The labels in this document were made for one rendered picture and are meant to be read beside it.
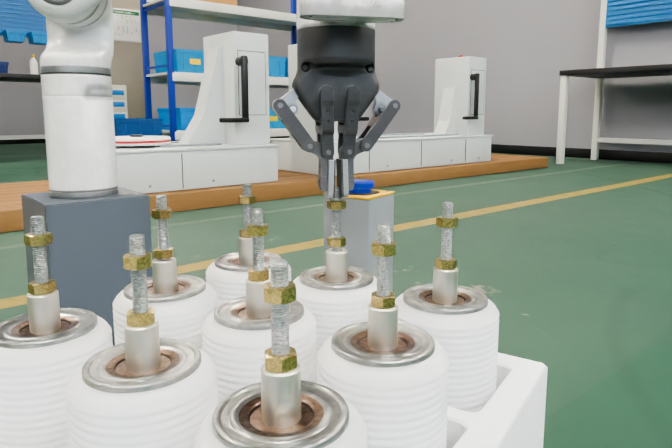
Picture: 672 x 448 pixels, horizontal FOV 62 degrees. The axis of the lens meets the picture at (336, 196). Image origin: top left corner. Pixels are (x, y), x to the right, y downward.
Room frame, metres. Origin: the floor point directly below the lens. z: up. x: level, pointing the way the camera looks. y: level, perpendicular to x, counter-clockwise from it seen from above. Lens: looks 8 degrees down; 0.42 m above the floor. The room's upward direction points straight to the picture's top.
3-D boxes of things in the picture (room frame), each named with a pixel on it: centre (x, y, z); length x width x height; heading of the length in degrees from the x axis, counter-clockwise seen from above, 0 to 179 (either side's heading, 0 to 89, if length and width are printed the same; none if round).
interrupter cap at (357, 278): (0.55, 0.00, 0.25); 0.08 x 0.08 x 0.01
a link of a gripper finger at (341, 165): (0.56, -0.01, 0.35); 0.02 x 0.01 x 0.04; 13
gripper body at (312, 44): (0.55, 0.00, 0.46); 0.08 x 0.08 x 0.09
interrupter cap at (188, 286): (0.52, 0.16, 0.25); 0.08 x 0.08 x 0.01
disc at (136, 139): (2.59, 0.92, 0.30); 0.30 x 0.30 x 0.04
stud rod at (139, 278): (0.36, 0.13, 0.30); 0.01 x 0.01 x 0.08
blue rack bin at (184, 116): (5.57, 1.47, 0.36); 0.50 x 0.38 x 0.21; 42
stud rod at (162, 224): (0.52, 0.16, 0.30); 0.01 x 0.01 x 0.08
